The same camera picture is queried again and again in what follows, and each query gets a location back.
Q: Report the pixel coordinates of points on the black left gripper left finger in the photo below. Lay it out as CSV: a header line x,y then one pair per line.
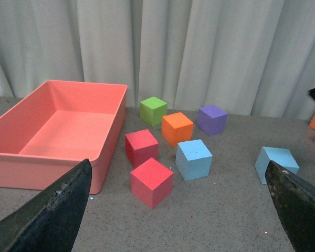
x,y
50,221

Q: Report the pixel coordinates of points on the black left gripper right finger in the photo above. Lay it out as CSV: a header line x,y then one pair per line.
x,y
294,201

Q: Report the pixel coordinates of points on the light blue foam cube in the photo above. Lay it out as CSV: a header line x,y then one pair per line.
x,y
193,159

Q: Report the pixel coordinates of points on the grey curtain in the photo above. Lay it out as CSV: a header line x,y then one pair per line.
x,y
247,57

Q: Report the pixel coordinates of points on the pink plastic bin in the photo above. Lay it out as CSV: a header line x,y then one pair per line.
x,y
57,126

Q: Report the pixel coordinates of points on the purple foam cube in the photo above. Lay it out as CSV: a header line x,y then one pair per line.
x,y
211,119

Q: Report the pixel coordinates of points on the dark red foam cube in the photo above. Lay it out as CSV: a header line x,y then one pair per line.
x,y
141,146

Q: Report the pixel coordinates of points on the green foam cube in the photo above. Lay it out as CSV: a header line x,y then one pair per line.
x,y
152,110

